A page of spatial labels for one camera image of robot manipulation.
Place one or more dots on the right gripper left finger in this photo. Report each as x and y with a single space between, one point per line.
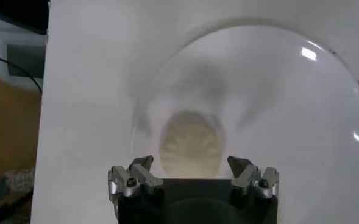
142 176

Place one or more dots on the white steamed baozi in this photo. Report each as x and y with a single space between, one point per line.
191 146

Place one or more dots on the white round plate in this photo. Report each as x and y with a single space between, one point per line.
304 121

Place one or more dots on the grey rectangular panel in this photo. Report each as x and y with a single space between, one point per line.
27 53

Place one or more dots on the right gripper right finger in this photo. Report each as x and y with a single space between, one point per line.
249 175

